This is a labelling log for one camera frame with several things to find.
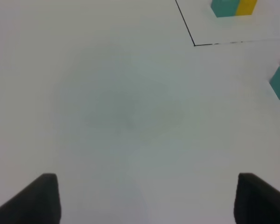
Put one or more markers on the template yellow cube block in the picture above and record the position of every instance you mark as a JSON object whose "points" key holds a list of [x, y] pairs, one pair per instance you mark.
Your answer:
{"points": [[245, 7]]}

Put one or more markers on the template teal cube block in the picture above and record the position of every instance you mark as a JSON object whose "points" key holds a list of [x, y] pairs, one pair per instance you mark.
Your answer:
{"points": [[224, 8]]}

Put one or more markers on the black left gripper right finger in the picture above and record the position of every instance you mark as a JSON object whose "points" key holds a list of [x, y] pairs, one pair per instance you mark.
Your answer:
{"points": [[256, 201]]}

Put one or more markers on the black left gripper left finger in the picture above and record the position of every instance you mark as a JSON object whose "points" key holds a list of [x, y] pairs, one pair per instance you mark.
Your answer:
{"points": [[38, 203]]}

